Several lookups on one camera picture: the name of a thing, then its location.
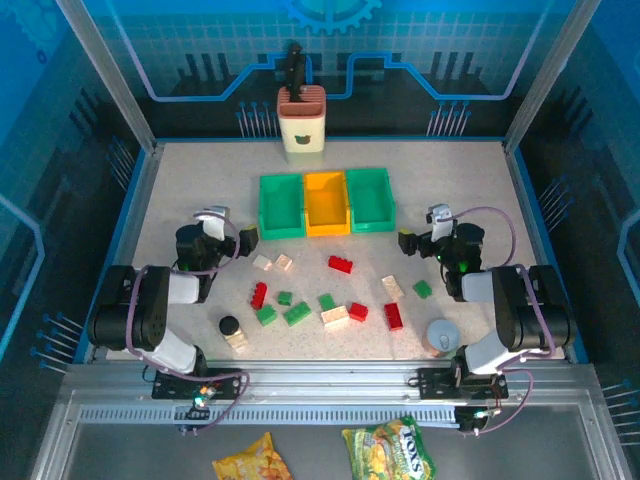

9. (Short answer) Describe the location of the aluminium frame rail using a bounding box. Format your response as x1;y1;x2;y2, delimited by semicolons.
62;360;599;409

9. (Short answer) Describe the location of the black handled knife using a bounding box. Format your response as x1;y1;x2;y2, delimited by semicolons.
284;42;308;104

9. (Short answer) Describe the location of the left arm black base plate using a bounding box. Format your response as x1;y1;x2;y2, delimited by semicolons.
152;368;244;401

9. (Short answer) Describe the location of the yellow snack bag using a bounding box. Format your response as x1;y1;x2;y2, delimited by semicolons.
212;432;294;480

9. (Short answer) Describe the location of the aluminium frame post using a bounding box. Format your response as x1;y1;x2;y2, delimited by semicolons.
54;0;160;154
501;0;590;154

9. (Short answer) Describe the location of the tin can with pull tab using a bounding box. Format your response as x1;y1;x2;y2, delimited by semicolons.
425;319;460;359

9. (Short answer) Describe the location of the green plastic bin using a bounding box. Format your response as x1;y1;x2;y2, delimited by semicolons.
345;167;396;235
258;173;307;242

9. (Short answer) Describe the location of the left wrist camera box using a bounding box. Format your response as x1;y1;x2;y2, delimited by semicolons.
193;204;229;240

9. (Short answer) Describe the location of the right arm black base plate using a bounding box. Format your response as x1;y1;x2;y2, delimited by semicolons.
417;367;509;401

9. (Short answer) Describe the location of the cream knife block pink top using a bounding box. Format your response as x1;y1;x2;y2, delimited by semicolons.
276;83;329;155

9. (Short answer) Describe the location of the small circuit board with LED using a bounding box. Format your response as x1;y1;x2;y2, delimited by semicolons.
172;383;224;436
456;399;502;436

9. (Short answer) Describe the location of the slotted grey cable duct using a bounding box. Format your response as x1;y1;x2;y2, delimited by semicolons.
79;405;459;426

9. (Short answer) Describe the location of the spice bottle with black cap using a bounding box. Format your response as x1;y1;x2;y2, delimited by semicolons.
218;315;250;355

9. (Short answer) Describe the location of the green candy bag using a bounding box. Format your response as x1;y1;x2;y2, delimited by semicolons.
341;415;437;480

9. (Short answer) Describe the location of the yellow plastic bin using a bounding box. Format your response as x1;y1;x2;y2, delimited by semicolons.
302;170;351;238

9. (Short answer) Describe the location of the white long lego brick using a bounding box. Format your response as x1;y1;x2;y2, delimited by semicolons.
320;305;350;329
380;274;405;301

